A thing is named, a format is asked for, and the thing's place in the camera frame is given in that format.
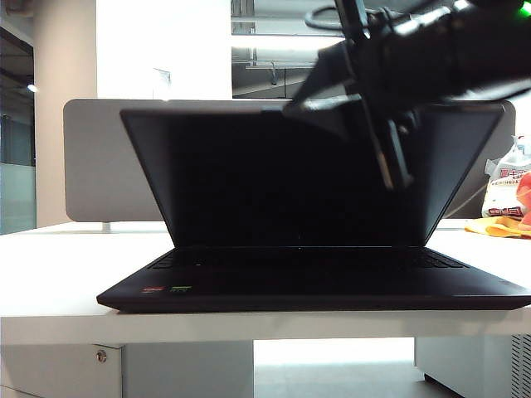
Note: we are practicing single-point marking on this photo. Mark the white vented cabinet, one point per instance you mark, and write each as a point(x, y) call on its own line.
point(464, 360)

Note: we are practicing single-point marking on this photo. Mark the dark grey laptop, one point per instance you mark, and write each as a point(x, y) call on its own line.
point(269, 186)

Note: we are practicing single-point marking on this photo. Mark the white printed plastic bag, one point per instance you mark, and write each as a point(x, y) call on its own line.
point(504, 195)

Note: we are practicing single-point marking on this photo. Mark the white divider bracket foot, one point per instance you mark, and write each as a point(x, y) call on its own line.
point(107, 226)

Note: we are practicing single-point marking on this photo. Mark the silver wall plate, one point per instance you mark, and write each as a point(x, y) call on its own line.
point(162, 83)

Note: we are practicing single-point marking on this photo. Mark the white drawer cabinet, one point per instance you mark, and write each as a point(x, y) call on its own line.
point(174, 369)

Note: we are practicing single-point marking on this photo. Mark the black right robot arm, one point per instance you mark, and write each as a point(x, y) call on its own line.
point(477, 49)

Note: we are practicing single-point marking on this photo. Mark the long ceiling light strip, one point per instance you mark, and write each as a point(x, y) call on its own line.
point(282, 38)

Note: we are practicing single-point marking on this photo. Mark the orange red object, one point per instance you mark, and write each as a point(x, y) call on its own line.
point(526, 195)

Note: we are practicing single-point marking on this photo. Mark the yellow cloth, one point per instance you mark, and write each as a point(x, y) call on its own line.
point(493, 229)

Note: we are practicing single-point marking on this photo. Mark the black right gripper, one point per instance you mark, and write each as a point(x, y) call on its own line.
point(381, 66)

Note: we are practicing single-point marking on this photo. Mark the round silver drawer lock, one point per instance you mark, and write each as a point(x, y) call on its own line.
point(101, 355)

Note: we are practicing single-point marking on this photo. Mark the grey fabric desk divider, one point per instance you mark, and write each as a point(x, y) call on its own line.
point(95, 166)

